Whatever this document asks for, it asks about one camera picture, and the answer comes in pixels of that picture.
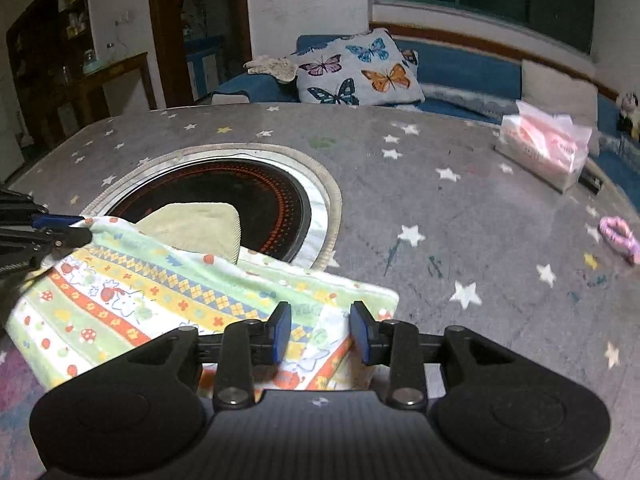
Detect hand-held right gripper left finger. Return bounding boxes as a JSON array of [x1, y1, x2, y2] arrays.
[[127, 301, 293, 411]]

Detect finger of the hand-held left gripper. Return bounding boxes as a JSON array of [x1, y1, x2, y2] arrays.
[[0, 228, 94, 281], [0, 187, 87, 233]]

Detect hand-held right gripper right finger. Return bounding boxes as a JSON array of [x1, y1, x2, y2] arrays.
[[349, 301, 513, 411]]

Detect patterned children's pants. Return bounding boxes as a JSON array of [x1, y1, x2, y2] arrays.
[[5, 202, 401, 393]]

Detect grey star tablecloth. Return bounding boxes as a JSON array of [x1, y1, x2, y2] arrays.
[[0, 102, 640, 480]]

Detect round black induction cooktop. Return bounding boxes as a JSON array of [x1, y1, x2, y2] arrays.
[[80, 152, 333, 268]]

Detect dark wooden shelf cabinet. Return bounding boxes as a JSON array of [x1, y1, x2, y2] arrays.
[[5, 0, 93, 151]]

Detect wooden side table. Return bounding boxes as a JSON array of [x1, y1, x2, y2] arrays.
[[70, 51, 158, 126]]

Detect blue framed board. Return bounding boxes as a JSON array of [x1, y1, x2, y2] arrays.
[[184, 35, 226, 101]]

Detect pink tissue pack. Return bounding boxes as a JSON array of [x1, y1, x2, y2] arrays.
[[500, 100, 593, 193]]

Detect butterfly print pillow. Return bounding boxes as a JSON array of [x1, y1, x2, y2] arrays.
[[291, 27, 426, 107]]

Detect white lace cloth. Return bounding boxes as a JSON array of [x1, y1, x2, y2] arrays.
[[243, 56, 297, 83]]

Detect small black box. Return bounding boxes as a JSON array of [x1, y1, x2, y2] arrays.
[[579, 169, 605, 195]]

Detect blue sofa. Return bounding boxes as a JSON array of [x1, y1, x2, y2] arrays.
[[210, 34, 640, 211]]

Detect pink scrunchie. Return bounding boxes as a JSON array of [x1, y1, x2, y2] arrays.
[[599, 216, 640, 266]]

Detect plain grey pillow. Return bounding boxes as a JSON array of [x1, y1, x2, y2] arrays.
[[520, 59, 601, 156]]

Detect panda plush toy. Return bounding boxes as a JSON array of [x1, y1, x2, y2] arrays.
[[617, 92, 640, 141]]

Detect wooden door frame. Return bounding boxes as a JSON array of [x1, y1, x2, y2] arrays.
[[146, 0, 253, 108]]

